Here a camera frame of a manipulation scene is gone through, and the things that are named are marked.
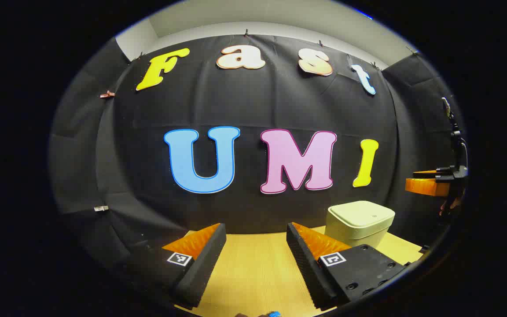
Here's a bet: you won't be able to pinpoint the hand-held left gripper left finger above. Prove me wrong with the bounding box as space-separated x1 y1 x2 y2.
124 223 227 309

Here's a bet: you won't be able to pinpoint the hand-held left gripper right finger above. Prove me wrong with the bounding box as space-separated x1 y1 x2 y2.
286 222 412 310

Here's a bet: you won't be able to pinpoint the pale green desktop garbage bin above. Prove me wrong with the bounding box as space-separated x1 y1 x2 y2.
324 201 396 250

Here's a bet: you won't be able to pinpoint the light wooden desktop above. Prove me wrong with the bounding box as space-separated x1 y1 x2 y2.
174 226 426 317

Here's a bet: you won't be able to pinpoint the black backdrop cloth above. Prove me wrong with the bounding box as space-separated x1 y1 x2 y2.
49 34 467 282

